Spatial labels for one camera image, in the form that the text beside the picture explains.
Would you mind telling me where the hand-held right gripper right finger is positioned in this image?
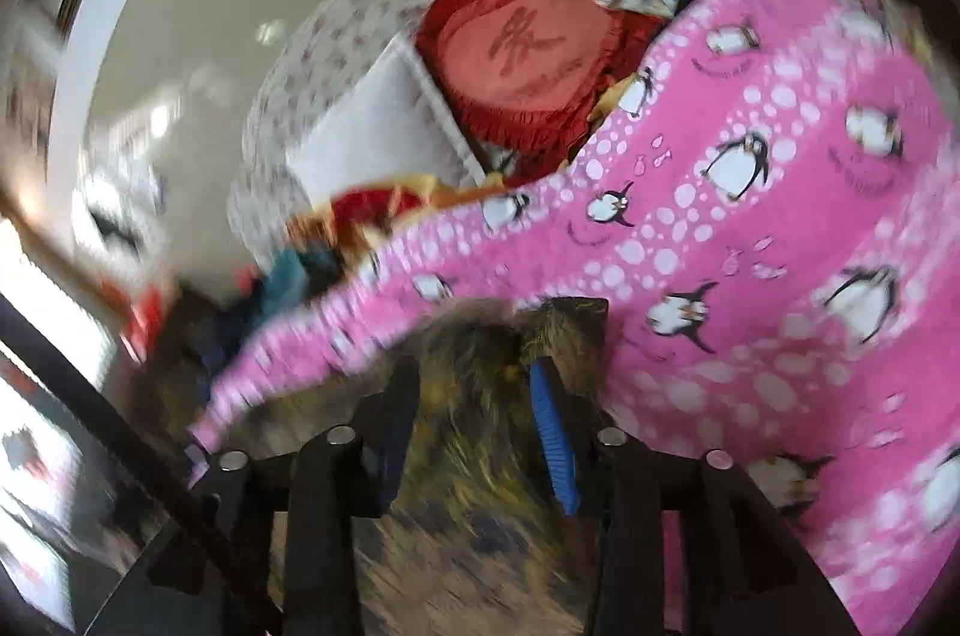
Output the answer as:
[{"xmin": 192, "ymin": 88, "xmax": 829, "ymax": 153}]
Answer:
[{"xmin": 525, "ymin": 297, "xmax": 863, "ymax": 636}]

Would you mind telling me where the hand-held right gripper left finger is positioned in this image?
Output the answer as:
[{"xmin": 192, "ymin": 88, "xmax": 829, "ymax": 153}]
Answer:
[{"xmin": 146, "ymin": 354, "xmax": 422, "ymax": 636}]

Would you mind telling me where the brown floral patterned shirt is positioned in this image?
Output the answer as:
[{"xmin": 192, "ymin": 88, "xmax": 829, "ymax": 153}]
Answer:
[{"xmin": 240, "ymin": 298, "xmax": 623, "ymax": 636}]

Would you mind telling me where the teal cloth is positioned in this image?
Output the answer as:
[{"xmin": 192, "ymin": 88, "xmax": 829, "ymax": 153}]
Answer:
[{"xmin": 266, "ymin": 246, "xmax": 346, "ymax": 316}]

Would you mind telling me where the pink penguin print blanket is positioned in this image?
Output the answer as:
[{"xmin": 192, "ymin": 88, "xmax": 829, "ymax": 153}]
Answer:
[{"xmin": 187, "ymin": 0, "xmax": 960, "ymax": 636}]

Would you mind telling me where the red and yellow cloth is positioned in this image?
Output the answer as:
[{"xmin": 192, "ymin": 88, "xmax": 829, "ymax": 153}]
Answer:
[{"xmin": 289, "ymin": 175, "xmax": 496, "ymax": 262}]

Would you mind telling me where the white square pillow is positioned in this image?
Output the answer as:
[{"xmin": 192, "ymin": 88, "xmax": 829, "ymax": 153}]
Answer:
[{"xmin": 285, "ymin": 36, "xmax": 488, "ymax": 209}]

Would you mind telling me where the dark green hanging cloth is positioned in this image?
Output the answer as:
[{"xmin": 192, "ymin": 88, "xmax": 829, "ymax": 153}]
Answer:
[{"xmin": 88, "ymin": 205, "xmax": 143, "ymax": 256}]

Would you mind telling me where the red heart-shaped pillow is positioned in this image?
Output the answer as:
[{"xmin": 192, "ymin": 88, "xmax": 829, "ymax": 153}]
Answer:
[{"xmin": 415, "ymin": 0, "xmax": 661, "ymax": 154}]

